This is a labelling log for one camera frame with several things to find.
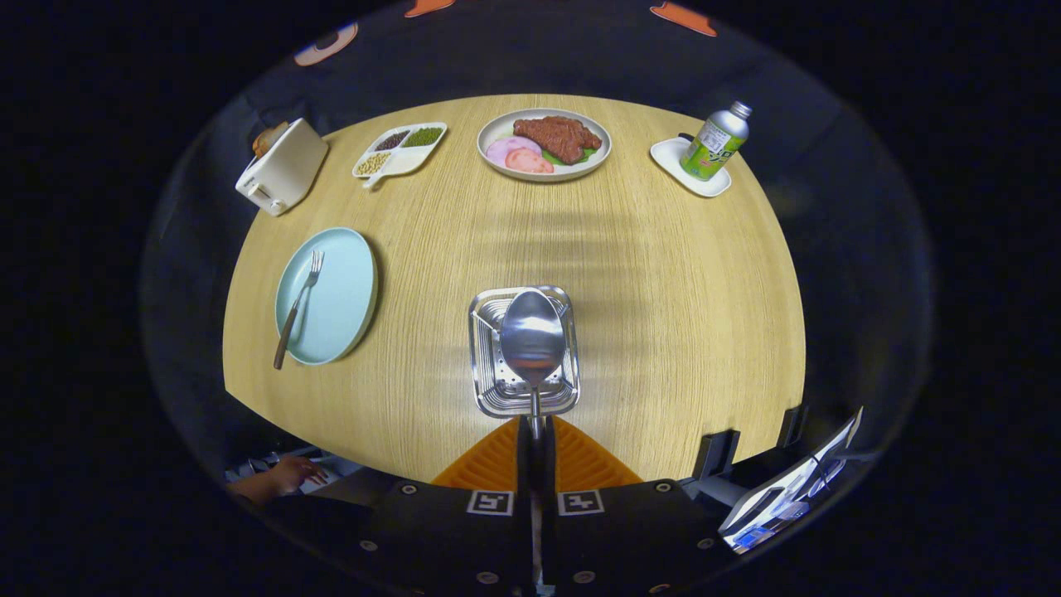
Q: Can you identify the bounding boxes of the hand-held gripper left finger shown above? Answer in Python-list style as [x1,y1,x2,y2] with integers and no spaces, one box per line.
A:
[332,415,537,597]

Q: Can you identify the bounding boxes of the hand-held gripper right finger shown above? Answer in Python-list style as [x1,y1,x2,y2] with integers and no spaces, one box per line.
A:
[543,415,740,597]

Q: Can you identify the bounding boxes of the metal spoon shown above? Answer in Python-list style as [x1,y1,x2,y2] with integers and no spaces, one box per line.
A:
[500,289,567,442]

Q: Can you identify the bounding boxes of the fork with brown handle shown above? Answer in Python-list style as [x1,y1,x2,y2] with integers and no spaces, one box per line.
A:
[274,250,325,371]

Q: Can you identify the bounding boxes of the open laptop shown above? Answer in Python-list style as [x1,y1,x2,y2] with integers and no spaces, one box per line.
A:
[718,406,865,555]

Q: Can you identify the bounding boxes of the light blue plate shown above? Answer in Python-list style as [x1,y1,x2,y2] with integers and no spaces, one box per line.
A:
[274,227,380,366]

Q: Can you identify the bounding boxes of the white divided dish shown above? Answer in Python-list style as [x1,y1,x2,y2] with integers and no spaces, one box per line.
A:
[352,122,448,192]

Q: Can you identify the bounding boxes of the small white square dish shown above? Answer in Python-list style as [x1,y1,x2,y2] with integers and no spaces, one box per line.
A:
[650,136,733,198]

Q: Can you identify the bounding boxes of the pink ham slices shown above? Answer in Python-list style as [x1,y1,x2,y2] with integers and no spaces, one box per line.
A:
[486,137,555,175]

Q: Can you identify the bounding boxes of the white toaster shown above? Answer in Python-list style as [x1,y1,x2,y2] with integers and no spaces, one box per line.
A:
[235,118,330,218]

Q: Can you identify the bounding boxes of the metal bottle with green label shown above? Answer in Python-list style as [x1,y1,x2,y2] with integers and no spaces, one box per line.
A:
[680,101,753,182]

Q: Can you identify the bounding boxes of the brown steak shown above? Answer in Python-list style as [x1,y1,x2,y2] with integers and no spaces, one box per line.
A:
[512,116,603,165]

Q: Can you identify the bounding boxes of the beige plate with food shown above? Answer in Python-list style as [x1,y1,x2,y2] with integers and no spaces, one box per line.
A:
[477,109,613,183]

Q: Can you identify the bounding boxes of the toasted bread slice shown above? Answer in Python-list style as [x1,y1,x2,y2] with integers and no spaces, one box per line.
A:
[253,122,289,159]

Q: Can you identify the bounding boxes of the metal wire basket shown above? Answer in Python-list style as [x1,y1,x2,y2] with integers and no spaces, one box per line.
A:
[468,284,581,418]

